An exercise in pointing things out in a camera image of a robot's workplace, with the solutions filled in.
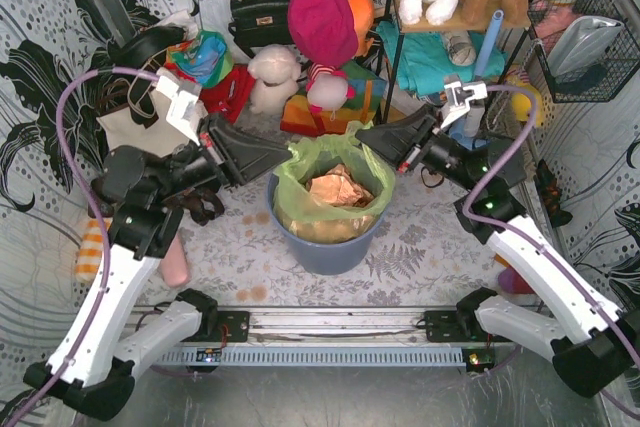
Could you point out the cream plush lamb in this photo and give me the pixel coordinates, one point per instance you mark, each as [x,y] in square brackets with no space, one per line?
[276,72]

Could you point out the cream canvas tote bag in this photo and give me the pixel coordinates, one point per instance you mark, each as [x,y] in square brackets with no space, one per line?
[160,138]

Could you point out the magenta cloth bag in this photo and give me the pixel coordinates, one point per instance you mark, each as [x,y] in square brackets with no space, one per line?
[323,30]

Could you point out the pink foam roller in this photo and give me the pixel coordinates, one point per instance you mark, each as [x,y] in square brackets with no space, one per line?
[174,267]

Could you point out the red cloth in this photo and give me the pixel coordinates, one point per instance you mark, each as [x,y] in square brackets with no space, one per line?
[230,95]

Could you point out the crumpled brown paper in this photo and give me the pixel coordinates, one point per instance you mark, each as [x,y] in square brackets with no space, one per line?
[338,188]

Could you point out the black leather handbag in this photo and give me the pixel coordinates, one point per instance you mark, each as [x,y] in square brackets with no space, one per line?
[259,23]

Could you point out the black orange toy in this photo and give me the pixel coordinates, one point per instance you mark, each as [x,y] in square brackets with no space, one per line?
[547,187]

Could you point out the blue floor sweeper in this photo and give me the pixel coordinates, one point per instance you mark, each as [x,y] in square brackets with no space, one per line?
[465,130]

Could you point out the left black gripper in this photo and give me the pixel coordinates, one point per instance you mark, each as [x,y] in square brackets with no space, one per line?
[213,151]

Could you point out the silver foil pouch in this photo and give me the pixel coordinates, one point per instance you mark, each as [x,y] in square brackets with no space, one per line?
[582,43]

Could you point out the colourful printed bag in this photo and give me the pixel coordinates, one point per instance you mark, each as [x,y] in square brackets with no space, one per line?
[205,60]

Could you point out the black round hat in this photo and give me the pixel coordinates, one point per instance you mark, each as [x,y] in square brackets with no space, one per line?
[147,50]

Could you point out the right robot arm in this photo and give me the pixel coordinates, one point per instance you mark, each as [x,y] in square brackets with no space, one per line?
[589,340]

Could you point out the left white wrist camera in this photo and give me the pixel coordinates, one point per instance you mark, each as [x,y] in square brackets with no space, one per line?
[186,110]

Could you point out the green trash bag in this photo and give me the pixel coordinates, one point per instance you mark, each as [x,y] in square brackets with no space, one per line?
[316,221]

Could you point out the brown patterned bag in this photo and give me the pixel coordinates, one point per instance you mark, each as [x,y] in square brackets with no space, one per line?
[202,203]

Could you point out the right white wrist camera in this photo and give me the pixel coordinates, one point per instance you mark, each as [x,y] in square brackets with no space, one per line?
[459,98]

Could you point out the blue round trash bin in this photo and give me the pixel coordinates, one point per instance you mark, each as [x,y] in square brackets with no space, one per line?
[317,258]

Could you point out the orange plush toy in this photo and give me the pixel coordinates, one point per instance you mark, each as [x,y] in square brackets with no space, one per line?
[363,15]

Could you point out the grey patterned ball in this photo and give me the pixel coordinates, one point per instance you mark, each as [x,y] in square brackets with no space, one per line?
[459,48]

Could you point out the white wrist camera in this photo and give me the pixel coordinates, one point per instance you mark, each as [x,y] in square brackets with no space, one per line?
[459,98]
[186,110]

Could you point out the black wire basket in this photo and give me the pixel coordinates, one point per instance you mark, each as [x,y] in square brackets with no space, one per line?
[601,81]

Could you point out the teal folded cloth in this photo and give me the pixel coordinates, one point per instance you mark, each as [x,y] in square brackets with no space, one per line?
[424,62]

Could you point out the pink faced plush doll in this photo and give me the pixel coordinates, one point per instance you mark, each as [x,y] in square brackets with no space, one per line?
[327,89]

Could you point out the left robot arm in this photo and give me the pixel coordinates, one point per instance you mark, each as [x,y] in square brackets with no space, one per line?
[94,370]

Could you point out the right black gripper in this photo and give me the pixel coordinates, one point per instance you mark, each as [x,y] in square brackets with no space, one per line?
[420,142]

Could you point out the rainbow striped cloth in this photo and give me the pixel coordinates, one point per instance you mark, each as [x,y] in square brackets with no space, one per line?
[298,119]

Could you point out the orange white checked towel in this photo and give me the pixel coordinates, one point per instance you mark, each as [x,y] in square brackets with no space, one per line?
[89,256]

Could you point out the yellow plush duck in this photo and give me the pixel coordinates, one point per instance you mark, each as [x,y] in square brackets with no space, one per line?
[520,103]

